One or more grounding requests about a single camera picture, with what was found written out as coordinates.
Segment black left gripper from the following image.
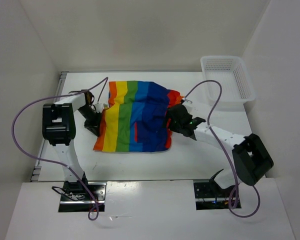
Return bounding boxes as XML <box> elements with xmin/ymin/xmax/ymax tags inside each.
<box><xmin>77</xmin><ymin>105</ymin><xmax>103</xmax><ymax>137</ymax></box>

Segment rainbow striped shorts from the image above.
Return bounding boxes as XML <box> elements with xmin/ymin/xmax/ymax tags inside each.
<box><xmin>93</xmin><ymin>81</ymin><xmax>183</xmax><ymax>153</ymax></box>

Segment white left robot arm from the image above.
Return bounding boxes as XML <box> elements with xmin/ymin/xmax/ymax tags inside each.
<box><xmin>42</xmin><ymin>91</ymin><xmax>102</xmax><ymax>201</ymax></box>

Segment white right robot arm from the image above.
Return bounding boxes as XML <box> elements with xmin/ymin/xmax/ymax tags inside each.
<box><xmin>164</xmin><ymin>103</ymin><xmax>274</xmax><ymax>197</ymax></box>

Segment white plastic basket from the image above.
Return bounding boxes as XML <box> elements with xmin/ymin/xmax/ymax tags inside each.
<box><xmin>200</xmin><ymin>55</ymin><xmax>256</xmax><ymax>106</ymax></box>

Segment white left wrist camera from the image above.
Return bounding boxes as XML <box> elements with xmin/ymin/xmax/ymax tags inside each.
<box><xmin>94</xmin><ymin>102</ymin><xmax>104</xmax><ymax>113</ymax></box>

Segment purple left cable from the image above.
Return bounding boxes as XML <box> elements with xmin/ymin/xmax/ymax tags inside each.
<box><xmin>11</xmin><ymin>76</ymin><xmax>109</xmax><ymax>221</ymax></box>

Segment aluminium frame rail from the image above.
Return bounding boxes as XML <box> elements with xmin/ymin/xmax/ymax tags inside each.
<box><xmin>29</xmin><ymin>71</ymin><xmax>68</xmax><ymax>182</ymax></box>

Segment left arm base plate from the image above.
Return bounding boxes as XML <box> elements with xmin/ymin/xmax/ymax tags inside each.
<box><xmin>52</xmin><ymin>182</ymin><xmax>107</xmax><ymax>213</ymax></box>

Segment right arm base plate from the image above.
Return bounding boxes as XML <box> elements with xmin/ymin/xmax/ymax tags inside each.
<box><xmin>193</xmin><ymin>179</ymin><xmax>234</xmax><ymax>211</ymax></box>

